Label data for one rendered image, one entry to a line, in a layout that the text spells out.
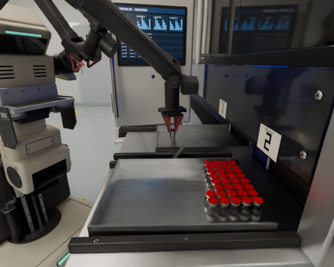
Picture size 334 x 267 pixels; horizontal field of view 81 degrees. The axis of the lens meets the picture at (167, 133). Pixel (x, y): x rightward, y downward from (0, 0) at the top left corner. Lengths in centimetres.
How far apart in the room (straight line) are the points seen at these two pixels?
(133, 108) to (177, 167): 71
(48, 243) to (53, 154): 52
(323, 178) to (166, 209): 29
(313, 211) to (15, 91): 94
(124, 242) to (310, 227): 31
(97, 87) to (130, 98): 486
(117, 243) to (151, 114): 97
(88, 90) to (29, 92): 524
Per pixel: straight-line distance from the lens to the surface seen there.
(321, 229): 40
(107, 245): 39
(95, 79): 605
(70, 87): 635
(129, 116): 125
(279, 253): 44
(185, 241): 38
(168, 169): 60
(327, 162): 37
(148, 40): 64
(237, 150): 72
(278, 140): 46
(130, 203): 48
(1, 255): 142
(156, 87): 123
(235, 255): 41
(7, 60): 94
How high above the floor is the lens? 119
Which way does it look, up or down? 20 degrees down
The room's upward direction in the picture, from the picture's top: straight up
